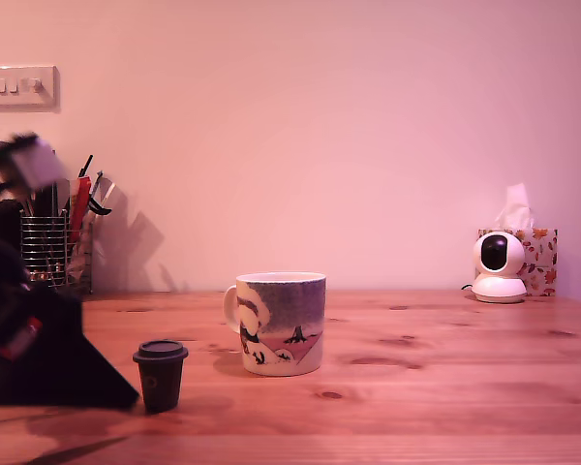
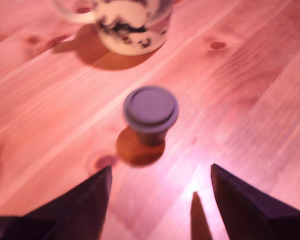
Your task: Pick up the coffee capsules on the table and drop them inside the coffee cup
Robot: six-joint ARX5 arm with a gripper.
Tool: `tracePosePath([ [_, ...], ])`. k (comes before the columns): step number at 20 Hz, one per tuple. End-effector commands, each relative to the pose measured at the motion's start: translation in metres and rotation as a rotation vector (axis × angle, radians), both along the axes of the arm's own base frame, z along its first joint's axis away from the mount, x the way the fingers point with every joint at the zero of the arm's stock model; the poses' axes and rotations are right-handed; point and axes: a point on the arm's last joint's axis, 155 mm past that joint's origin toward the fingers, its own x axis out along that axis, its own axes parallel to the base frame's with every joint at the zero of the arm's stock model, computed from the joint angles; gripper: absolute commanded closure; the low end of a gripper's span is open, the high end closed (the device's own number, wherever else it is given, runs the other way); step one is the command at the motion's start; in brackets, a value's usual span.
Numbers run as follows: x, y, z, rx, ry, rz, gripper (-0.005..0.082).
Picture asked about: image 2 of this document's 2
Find grey coffee capsule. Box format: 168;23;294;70
123;85;180;147

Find printed ceramic mug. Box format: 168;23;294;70
51;0;173;56

